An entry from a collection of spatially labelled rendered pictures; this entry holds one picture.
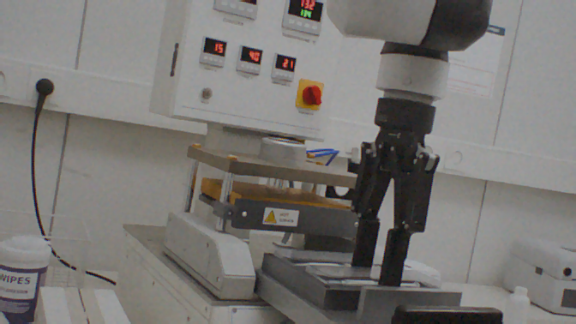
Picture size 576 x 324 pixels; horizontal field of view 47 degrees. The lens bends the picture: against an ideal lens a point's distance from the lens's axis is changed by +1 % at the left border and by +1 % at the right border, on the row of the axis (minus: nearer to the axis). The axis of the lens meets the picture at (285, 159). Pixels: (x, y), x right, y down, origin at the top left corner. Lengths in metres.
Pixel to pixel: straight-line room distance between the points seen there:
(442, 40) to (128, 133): 1.01
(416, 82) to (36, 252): 0.71
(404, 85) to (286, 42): 0.47
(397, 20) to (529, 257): 1.36
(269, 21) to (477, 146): 0.91
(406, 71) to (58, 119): 0.98
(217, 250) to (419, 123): 0.32
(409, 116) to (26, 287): 0.72
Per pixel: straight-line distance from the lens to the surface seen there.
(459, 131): 1.97
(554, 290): 1.92
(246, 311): 0.91
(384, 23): 0.73
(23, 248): 1.20
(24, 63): 1.55
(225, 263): 0.90
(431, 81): 0.82
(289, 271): 0.86
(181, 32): 1.17
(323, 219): 1.05
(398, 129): 0.84
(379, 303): 0.78
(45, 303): 1.10
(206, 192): 1.12
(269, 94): 1.23
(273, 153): 1.07
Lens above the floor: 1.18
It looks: 3 degrees down
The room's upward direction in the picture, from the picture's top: 10 degrees clockwise
